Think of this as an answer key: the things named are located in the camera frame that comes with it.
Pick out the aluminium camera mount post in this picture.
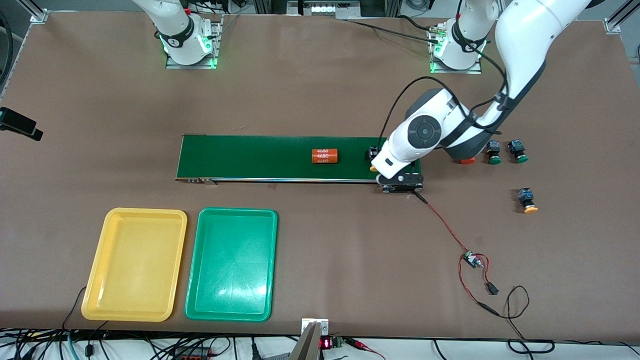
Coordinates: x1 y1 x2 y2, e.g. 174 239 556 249
289 317 331 360

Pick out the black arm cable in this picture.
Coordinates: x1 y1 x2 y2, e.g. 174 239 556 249
0 9 14 87
377 37 511 151

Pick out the green conveyor belt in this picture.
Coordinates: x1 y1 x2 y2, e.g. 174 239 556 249
175 134 425 195

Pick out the black cable bundle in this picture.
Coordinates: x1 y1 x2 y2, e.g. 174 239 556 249
0 327 301 360

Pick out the aluminium frame corner profile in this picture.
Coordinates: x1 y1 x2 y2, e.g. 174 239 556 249
603 0 632 35
17 0 49 24

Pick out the red power strip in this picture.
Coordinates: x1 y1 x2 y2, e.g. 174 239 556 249
172 347 213 360

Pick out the left arm aluminium base plate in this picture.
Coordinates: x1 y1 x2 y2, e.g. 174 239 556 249
429 22 484 75

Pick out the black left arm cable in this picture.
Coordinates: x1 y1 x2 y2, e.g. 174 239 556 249
377 37 511 151

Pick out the silver device with white lights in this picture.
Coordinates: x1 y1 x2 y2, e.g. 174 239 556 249
287 0 364 21

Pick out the black looped floor cable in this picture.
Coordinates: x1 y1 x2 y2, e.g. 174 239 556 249
432 338 640 357

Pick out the black base power cable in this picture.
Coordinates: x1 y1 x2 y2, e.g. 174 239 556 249
345 14 446 46

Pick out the yellow plastic tray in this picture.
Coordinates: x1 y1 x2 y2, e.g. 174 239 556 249
81 207 188 322

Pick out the thin black table cable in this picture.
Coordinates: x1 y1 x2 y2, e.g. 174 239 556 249
61 286 110 333

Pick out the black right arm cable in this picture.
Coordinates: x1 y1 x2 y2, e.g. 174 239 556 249
0 9 14 87

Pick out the right arm aluminium base plate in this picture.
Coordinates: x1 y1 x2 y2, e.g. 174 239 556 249
165 14 224 70

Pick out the red clip lead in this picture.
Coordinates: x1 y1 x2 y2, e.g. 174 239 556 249
344 337 387 360

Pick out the green plastic tray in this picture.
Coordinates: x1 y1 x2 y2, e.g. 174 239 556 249
184 206 279 322

